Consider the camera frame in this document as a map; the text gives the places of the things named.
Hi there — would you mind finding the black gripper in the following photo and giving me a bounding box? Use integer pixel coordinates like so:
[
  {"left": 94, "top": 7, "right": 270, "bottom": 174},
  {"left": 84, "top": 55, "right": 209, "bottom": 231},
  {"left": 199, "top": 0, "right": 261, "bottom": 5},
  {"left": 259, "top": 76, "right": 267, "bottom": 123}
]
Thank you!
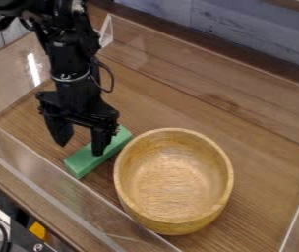
[{"left": 36, "top": 70, "right": 119, "bottom": 157}]

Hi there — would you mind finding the green rectangular block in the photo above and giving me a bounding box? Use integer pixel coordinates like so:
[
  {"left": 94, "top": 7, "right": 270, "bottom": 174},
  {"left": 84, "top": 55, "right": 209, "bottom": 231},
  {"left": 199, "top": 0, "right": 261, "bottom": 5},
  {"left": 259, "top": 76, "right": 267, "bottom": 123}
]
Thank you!
[{"left": 64, "top": 125, "right": 132, "bottom": 179}]

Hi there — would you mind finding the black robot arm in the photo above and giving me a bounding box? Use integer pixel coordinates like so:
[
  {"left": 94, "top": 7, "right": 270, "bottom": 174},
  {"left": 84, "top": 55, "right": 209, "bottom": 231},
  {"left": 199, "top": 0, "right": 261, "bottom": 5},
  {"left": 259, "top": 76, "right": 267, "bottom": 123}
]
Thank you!
[{"left": 0, "top": 0, "right": 119, "bottom": 157}]

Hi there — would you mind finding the brown wooden bowl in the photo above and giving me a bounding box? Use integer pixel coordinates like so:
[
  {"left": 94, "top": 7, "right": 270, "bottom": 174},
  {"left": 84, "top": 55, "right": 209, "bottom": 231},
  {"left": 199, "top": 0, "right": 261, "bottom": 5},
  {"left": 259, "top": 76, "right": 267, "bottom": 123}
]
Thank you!
[{"left": 114, "top": 128, "right": 234, "bottom": 235}]

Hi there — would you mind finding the clear acrylic front panel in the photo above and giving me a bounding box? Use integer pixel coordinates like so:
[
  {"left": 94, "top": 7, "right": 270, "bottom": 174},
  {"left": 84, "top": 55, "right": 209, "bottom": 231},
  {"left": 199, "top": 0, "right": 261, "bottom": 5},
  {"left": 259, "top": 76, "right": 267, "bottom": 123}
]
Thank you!
[{"left": 0, "top": 128, "right": 183, "bottom": 252}]

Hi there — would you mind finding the yellow and black device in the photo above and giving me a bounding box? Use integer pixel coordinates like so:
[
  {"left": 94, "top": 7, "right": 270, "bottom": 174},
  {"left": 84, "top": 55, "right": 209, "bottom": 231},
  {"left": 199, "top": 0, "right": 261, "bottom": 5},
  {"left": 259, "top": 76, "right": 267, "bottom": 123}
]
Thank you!
[{"left": 13, "top": 209, "right": 75, "bottom": 252}]

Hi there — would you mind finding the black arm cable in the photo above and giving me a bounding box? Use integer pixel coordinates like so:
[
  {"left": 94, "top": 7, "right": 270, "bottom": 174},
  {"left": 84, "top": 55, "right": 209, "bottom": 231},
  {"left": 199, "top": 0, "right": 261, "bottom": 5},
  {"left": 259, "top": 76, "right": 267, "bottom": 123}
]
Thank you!
[{"left": 91, "top": 58, "right": 115, "bottom": 95}]

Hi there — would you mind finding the clear acrylic corner bracket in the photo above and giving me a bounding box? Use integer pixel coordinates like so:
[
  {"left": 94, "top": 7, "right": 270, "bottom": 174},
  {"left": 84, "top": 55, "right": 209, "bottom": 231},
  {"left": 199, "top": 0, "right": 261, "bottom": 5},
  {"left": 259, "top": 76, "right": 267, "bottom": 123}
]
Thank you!
[{"left": 98, "top": 15, "right": 114, "bottom": 48}]

